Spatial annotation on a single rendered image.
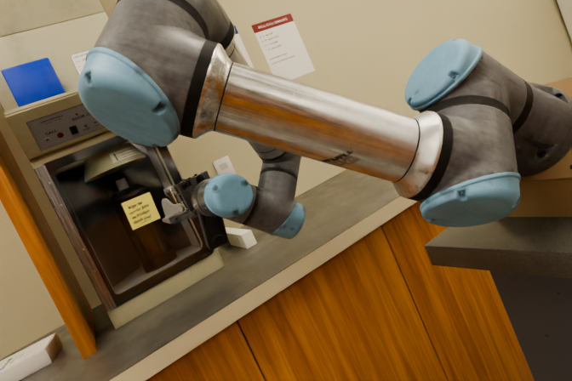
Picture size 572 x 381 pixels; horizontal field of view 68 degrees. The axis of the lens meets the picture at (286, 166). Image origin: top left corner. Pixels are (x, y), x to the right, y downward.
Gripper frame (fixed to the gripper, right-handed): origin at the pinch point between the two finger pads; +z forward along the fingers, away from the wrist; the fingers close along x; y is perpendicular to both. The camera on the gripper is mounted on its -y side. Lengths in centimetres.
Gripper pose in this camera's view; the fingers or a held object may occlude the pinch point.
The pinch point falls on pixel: (192, 207)
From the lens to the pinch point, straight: 106.3
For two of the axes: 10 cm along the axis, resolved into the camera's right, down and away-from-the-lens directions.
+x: -8.1, 4.1, -4.2
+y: -4.2, -9.0, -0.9
